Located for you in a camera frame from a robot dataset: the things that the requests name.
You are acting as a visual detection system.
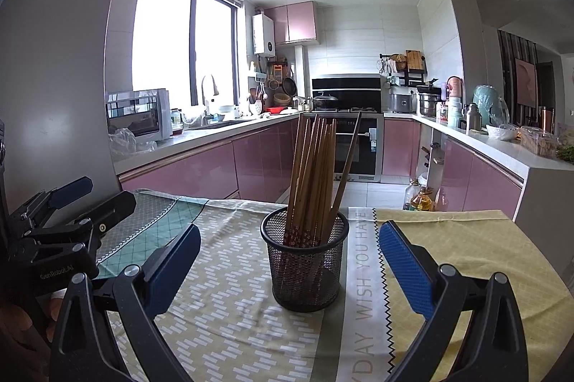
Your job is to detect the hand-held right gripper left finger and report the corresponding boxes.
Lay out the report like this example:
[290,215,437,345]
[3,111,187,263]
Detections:
[49,223,202,382]

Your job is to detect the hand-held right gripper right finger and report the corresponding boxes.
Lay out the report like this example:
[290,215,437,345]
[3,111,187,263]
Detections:
[378,220,527,382]

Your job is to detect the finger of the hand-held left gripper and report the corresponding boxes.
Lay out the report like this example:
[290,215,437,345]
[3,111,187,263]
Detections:
[13,190,137,288]
[6,177,94,230]

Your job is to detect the black mesh holder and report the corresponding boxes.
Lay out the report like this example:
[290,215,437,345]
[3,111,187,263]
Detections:
[260,205,350,312]

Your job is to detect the bunch of bamboo chopsticks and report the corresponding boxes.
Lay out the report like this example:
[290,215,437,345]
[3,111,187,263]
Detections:
[282,113,338,257]

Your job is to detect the hanging kitchen utensils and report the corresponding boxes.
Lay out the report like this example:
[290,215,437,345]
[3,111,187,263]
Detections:
[249,59,299,116]

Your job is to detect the person's left hand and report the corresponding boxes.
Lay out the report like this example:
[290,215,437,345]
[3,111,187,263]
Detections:
[0,297,63,374]

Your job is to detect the patterned tablecloth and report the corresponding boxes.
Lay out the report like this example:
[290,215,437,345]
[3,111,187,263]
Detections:
[90,189,574,382]

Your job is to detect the clear plastic bag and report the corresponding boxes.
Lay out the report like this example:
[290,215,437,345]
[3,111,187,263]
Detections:
[109,128,157,163]

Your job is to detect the yellow oil bottle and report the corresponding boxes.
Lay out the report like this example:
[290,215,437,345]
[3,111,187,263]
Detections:
[410,187,437,212]

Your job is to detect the clear oil bottle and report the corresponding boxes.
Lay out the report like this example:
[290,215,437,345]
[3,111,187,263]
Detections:
[403,178,424,211]

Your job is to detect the white countertop oven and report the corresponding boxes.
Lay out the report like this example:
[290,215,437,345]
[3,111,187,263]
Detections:
[105,88,173,140]

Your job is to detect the pink base cabinet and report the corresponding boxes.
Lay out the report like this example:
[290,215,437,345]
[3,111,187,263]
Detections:
[383,118,422,178]
[119,115,312,203]
[437,137,524,221]

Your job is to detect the grey refrigerator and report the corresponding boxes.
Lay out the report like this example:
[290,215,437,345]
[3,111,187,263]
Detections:
[0,0,140,230]

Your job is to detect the built-in oven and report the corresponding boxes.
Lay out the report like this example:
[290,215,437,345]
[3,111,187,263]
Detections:
[309,115,384,184]

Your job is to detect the sink faucet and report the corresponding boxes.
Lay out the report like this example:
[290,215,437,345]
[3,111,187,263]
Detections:
[200,74,221,126]

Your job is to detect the white canister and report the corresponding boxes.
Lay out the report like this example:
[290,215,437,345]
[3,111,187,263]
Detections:
[446,97,462,127]

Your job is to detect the steel pot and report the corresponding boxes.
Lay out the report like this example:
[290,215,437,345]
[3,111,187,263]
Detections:
[418,92,440,117]

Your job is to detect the white bowl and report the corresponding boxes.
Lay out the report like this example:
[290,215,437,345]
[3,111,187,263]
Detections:
[486,124,518,140]

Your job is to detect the kitchen window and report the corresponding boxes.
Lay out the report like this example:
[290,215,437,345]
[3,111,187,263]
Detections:
[132,0,245,109]

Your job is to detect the teal covered appliance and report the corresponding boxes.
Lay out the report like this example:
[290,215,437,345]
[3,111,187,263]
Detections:
[473,85,509,127]

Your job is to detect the black wok with lid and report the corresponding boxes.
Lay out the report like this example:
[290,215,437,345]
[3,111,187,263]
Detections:
[312,92,340,111]

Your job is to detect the clear plastic container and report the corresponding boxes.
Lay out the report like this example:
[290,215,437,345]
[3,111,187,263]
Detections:
[520,126,559,158]

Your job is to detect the black range hood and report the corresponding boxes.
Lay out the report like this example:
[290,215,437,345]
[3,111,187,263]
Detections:
[311,76,382,111]

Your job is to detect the pink kettle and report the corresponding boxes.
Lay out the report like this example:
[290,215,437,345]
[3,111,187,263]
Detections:
[446,76,465,100]

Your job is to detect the copper tumbler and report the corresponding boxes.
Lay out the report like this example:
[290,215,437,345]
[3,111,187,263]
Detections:
[538,106,556,134]

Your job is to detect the white water heater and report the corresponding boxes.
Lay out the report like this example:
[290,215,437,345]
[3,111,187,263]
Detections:
[252,13,275,55]

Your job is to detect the black wall rack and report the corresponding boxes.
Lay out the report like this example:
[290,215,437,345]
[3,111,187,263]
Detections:
[380,50,429,87]

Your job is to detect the striped wall panel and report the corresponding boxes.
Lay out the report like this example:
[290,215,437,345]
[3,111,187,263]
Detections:
[498,29,539,127]

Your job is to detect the pink wall painting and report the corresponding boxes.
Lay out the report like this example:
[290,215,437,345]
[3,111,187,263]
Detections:
[513,58,538,107]

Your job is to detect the pink wall cabinet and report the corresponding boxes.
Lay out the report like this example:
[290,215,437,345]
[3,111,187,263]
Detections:
[264,1,318,46]

